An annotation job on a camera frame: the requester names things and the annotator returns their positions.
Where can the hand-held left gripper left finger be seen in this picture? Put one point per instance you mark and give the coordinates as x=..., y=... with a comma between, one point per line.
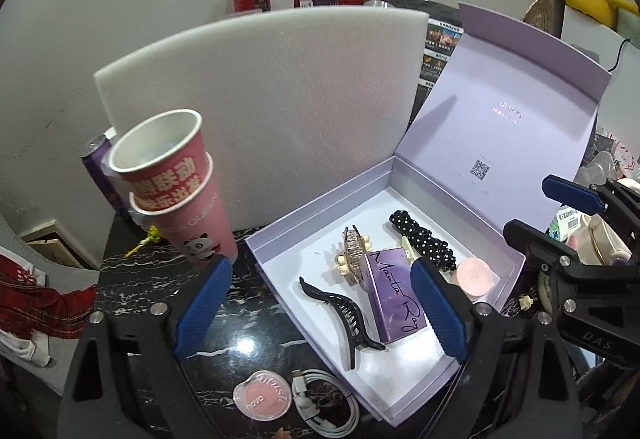
x=205, y=314

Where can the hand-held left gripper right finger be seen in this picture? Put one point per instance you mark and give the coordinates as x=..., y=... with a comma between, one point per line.
x=440, y=314

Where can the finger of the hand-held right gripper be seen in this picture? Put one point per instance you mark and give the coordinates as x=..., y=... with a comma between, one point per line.
x=540, y=244
x=572, y=194

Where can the pink round compact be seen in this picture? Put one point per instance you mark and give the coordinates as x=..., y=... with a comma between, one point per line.
x=472, y=279

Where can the purple box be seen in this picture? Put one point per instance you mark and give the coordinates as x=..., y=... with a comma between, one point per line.
x=395, y=294

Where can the black polka dot hair clip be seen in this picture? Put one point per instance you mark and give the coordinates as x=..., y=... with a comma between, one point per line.
x=420, y=231

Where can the clear pink hair claw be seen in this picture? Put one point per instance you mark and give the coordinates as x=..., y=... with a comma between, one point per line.
x=352, y=249

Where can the lavender gift box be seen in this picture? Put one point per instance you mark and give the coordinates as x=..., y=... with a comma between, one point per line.
x=500, y=79

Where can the green white label packet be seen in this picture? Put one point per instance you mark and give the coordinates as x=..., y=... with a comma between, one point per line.
x=570, y=224

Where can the clear plastic bag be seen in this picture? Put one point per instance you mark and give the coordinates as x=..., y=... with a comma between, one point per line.
x=600, y=166

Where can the cream round container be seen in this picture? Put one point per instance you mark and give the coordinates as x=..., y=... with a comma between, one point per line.
x=546, y=291

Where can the gold bangle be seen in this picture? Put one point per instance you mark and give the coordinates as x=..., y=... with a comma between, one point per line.
x=597, y=241

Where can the small cream flower clip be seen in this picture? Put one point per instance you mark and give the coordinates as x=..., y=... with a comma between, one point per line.
x=524, y=302

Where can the cream hair clip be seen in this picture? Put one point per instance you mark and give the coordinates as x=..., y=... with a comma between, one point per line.
x=407, y=249

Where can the pink panda paper cup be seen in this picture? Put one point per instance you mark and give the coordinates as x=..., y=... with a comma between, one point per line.
x=205, y=229

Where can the clear lidded blush compact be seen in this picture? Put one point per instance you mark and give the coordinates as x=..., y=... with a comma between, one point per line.
x=260, y=394

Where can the small yellow flower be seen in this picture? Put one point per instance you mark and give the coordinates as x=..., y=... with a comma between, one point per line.
x=150, y=234

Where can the pink printed paper cup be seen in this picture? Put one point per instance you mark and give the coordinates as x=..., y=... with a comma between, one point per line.
x=165, y=179

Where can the red plaid cloth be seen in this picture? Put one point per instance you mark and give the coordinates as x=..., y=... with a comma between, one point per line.
x=40, y=304

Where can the purple drink can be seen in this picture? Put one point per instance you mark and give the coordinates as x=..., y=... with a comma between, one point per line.
x=97, y=169

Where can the woven round coaster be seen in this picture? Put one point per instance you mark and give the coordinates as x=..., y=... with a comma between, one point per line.
x=540, y=14

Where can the white cloth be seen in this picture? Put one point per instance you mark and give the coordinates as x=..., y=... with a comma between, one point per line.
x=25, y=349

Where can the black printed brochure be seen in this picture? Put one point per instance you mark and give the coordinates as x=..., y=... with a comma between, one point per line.
x=440, y=39

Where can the white foam board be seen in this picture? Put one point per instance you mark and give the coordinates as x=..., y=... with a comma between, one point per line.
x=260, y=109

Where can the wooden frame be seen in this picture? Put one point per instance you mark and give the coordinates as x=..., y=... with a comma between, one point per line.
x=55, y=239

